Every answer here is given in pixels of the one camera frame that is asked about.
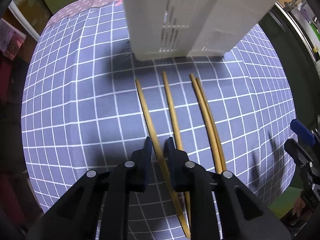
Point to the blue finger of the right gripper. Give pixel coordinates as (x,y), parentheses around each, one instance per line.
(300,130)

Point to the blue checkered tablecloth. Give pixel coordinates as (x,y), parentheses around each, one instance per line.
(82,120)

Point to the purple hanging apron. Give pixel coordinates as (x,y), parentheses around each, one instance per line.
(11,39)

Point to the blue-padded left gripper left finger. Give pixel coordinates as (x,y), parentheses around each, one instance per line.
(139,174)

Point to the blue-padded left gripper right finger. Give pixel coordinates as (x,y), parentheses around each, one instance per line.
(179,166)

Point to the wooden chopstick one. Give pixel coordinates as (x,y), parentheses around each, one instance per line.
(161,161)

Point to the person's right hand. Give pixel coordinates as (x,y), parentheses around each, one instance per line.
(298,206)

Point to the wooden chopstick six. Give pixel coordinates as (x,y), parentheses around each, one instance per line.
(216,134)

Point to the white plastic utensil holder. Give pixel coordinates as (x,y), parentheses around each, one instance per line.
(161,29)

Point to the wooden chopstick three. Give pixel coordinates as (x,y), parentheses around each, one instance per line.
(208,125)

